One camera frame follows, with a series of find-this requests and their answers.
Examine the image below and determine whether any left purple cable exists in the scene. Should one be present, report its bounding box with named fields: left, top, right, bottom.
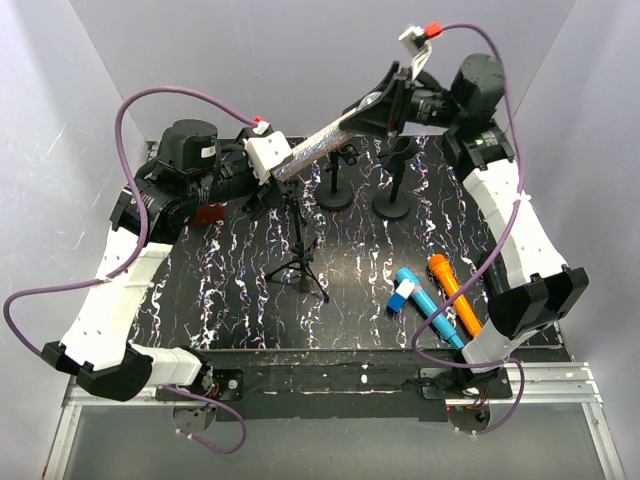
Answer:
left=3, top=85, right=266, bottom=454

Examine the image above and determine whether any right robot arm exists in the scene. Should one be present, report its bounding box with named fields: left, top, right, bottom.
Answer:
left=339, top=53, right=589, bottom=398

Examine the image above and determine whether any cyan toy microphone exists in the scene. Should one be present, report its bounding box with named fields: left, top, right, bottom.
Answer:
left=395, top=267, right=464, bottom=350

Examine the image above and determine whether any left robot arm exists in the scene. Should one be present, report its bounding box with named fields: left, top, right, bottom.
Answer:
left=40, top=119, right=292, bottom=401

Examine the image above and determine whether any glitter silver microphone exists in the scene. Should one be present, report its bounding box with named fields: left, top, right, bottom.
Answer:
left=271, top=92, right=381, bottom=181

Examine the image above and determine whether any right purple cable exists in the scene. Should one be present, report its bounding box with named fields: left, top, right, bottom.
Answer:
left=412, top=22, right=526, bottom=435

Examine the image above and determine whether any purple cable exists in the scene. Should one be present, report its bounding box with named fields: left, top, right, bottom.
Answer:
left=3, top=85, right=266, bottom=454
left=412, top=22, right=526, bottom=435

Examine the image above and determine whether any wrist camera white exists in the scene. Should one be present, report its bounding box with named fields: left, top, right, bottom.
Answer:
left=398, top=26, right=432, bottom=81
left=245, top=131, right=292, bottom=185

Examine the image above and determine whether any blue white block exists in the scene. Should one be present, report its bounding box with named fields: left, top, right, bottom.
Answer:
left=387, top=279, right=415, bottom=314

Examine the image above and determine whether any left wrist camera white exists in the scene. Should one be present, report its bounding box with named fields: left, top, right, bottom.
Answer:
left=245, top=131, right=292, bottom=185

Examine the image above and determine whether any shock mount tripod stand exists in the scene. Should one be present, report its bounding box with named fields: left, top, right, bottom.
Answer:
left=264, top=182, right=330, bottom=303

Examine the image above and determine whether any round base stand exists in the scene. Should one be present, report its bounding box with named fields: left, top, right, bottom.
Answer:
left=314, top=144, right=358, bottom=212
left=372, top=136, right=419, bottom=221

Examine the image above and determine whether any brown red box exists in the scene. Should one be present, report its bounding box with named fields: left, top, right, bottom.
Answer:
left=189, top=204, right=225, bottom=228

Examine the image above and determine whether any aluminium frame rail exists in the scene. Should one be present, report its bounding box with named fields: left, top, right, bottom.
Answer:
left=44, top=363, right=624, bottom=479

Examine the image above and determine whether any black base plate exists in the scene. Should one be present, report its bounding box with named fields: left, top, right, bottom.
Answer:
left=134, top=347, right=571, bottom=424

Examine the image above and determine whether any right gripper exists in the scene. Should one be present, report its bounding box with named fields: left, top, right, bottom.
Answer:
left=339, top=60, right=465, bottom=141

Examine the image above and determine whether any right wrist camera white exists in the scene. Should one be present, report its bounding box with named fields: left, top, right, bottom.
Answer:
left=398, top=26, right=432, bottom=81

